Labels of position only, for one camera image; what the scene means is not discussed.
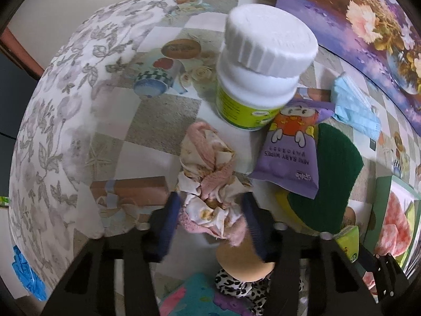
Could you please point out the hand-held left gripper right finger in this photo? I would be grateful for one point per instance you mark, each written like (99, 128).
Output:
(256, 227)

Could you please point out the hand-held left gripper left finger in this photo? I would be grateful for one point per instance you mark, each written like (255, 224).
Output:
(169, 223)

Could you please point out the beige round puff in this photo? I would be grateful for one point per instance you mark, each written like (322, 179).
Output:
(243, 266)

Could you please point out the lime green labelled packet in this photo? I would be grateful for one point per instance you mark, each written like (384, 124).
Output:
(348, 243)

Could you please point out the leopard print scrunchie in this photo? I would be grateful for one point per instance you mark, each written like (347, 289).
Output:
(236, 289)

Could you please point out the pink and cream sock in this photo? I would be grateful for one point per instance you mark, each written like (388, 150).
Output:
(210, 171)

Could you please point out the teal plastic case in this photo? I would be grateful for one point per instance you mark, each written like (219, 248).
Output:
(197, 289)

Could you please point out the white box with teal rim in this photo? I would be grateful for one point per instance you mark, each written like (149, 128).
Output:
(381, 197)

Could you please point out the purple wet wipes packet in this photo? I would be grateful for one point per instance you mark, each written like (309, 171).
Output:
(292, 151)

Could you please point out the green and yellow sponge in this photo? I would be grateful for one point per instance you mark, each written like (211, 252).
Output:
(332, 177)

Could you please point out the blue face mask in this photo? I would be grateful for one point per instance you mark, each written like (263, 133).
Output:
(352, 105)

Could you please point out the blue plastic bag on floor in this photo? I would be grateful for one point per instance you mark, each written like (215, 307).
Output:
(26, 270)

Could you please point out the grey leaf print tablecloth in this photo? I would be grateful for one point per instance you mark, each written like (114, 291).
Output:
(49, 121)

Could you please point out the green box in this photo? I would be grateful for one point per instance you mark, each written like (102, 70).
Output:
(3, 201)

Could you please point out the white bottle with green label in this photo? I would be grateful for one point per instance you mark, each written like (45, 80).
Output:
(263, 56)

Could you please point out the dark cabinet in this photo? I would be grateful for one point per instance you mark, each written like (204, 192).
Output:
(10, 105)

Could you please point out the floral canvas painting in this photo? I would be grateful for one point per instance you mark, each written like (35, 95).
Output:
(361, 23)

